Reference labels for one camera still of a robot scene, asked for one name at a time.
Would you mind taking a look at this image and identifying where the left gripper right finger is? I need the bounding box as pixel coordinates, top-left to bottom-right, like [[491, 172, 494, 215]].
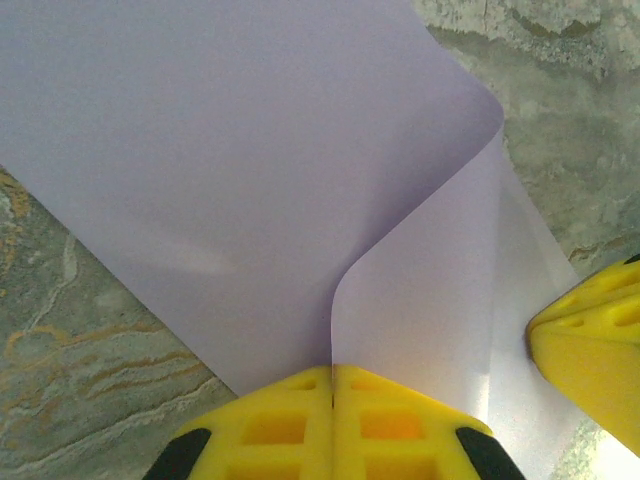
[[333, 363, 526, 480]]

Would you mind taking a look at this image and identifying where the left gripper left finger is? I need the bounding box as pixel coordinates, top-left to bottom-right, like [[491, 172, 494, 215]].
[[144, 364, 335, 480]]

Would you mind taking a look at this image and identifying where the purple paper sheet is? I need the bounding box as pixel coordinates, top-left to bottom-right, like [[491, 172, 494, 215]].
[[0, 0, 584, 451]]

